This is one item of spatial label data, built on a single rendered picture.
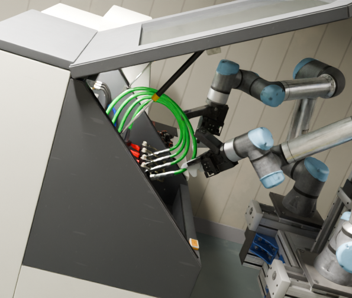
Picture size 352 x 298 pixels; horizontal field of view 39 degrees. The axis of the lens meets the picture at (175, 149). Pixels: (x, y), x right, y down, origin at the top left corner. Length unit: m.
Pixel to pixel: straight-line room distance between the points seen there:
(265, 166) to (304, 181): 0.64
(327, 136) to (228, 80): 0.40
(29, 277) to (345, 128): 1.15
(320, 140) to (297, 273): 0.51
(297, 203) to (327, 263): 0.47
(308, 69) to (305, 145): 0.51
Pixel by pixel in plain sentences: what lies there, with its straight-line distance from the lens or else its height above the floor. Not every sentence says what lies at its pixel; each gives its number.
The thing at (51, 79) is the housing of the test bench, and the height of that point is 1.43.
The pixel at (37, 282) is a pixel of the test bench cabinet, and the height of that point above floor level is 0.74.
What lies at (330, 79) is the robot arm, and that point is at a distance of 2.02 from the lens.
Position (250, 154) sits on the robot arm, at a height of 1.38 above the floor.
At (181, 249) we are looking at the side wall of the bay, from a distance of 1.70.
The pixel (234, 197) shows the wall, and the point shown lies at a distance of 3.96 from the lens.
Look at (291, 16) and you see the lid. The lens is 1.48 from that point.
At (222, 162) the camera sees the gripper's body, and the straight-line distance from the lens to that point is 1.69.
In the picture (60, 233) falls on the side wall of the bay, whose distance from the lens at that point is 1.69.
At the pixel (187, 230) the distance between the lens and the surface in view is 1.92.
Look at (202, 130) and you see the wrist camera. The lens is 1.70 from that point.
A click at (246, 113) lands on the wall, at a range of 3.73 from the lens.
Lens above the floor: 1.82
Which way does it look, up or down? 19 degrees down
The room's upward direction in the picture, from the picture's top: 19 degrees clockwise
